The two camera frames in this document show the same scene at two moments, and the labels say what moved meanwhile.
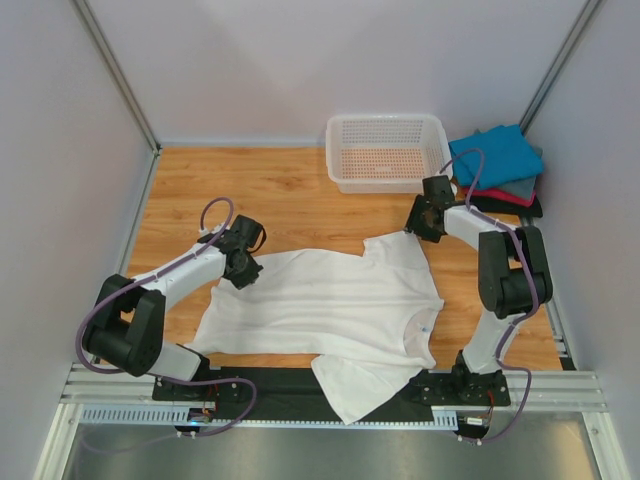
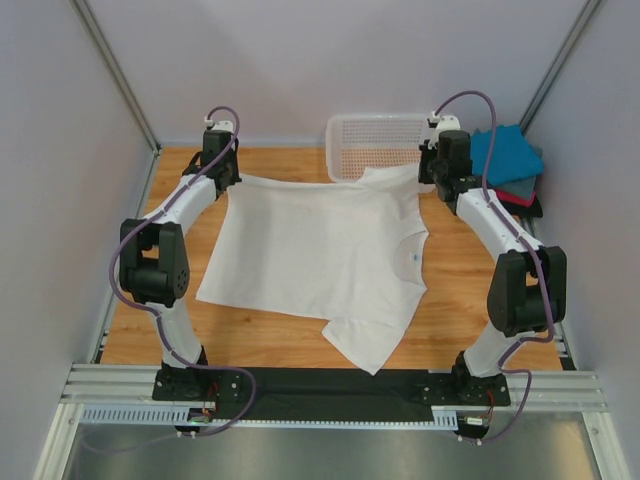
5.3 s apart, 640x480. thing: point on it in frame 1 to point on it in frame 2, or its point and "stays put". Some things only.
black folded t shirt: [489, 206] stays put
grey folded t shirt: [522, 187] stays put
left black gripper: [249, 277] to [234, 177]
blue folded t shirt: [508, 156] stays put
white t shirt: [365, 316] to [353, 254]
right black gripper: [413, 221] to [426, 151]
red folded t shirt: [503, 194] stays put
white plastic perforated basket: [385, 153] stays put
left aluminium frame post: [119, 75] stays put
